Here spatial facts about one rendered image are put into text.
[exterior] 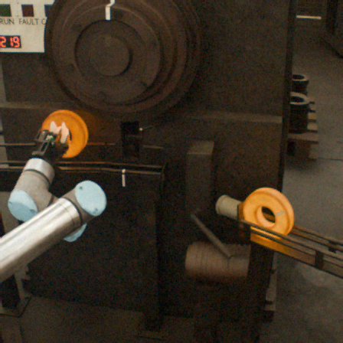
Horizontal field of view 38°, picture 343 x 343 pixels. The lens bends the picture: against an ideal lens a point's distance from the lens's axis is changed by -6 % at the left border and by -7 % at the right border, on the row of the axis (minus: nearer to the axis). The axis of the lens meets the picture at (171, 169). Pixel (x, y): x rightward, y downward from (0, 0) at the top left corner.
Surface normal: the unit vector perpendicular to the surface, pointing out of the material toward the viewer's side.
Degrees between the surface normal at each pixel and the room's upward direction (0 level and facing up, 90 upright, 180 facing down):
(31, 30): 90
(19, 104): 0
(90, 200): 47
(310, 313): 0
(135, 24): 90
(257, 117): 0
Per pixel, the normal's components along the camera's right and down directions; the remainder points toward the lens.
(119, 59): -0.18, 0.48
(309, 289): -0.01, -0.88
